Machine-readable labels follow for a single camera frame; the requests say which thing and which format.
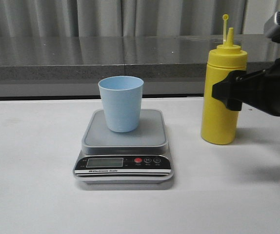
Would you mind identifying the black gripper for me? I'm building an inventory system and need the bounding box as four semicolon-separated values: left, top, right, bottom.
211;58;280;116

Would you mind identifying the grey stone counter ledge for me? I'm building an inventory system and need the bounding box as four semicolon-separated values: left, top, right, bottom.
0;34;280;98

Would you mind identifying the grey curtain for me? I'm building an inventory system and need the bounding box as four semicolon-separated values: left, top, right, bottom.
0;0;280;37

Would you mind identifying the light blue plastic cup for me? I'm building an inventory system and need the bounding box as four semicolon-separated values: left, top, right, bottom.
98;76;144;133

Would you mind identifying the yellow squeeze bottle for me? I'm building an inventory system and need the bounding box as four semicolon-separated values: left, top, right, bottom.
201;14;248;145

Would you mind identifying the silver electronic kitchen scale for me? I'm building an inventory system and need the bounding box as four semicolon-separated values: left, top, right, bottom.
73;109;175;190

